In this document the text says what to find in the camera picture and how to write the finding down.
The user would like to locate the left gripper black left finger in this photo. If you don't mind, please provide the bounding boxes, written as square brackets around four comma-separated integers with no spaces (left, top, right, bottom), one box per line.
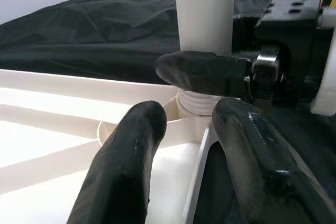
[67,100,168,224]

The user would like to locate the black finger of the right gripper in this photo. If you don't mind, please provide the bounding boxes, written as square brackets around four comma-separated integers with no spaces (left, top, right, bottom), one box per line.
[154,50,254,97]

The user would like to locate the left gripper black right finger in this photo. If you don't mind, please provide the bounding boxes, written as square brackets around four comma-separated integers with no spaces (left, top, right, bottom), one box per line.
[211,97,336,224]

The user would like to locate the white plastic table leg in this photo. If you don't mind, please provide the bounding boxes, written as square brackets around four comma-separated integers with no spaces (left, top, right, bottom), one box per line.
[173,0,236,116]

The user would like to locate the white plastic table top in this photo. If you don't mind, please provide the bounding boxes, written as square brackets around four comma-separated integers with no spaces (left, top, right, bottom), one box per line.
[0,68,218,224]

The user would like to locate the black cloth table cover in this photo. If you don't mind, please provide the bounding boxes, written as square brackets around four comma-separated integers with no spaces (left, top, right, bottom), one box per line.
[0,0,289,224]

